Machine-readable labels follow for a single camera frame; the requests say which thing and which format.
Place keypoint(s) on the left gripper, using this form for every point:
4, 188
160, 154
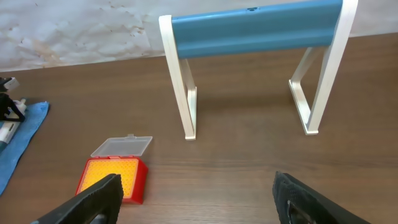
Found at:
3, 85

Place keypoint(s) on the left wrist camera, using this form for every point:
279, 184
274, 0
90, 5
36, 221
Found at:
12, 84

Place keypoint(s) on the white pipette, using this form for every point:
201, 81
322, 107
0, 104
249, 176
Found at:
7, 130

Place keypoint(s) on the white and blue stand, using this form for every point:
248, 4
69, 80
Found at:
248, 34

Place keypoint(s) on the blue cloth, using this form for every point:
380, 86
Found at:
18, 149

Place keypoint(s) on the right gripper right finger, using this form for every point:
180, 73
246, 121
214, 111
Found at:
298, 202

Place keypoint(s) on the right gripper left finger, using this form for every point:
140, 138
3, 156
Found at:
96, 199

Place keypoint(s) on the red and yellow tip box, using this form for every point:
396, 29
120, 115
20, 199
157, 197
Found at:
136, 180

